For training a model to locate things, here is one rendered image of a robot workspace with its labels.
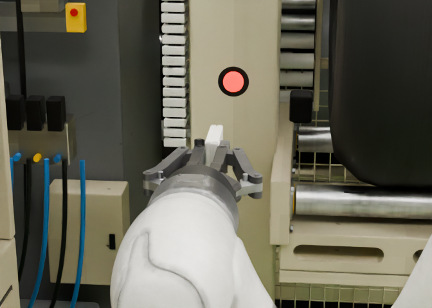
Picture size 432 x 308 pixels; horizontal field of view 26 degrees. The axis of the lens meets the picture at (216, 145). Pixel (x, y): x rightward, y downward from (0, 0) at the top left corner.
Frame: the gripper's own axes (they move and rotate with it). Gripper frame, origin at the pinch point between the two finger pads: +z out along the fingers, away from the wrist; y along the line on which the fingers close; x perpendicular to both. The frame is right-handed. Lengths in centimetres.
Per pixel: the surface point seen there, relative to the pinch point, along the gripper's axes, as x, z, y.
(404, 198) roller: 14.7, 21.8, -25.0
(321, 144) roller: 16, 49, -14
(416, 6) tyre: -15.4, 7.7, -23.3
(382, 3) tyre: -15.6, 8.4, -19.4
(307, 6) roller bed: -4, 70, -11
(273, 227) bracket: 18.0, 17.7, -6.6
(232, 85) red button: 0.5, 28.6, 0.1
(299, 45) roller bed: 3, 70, -9
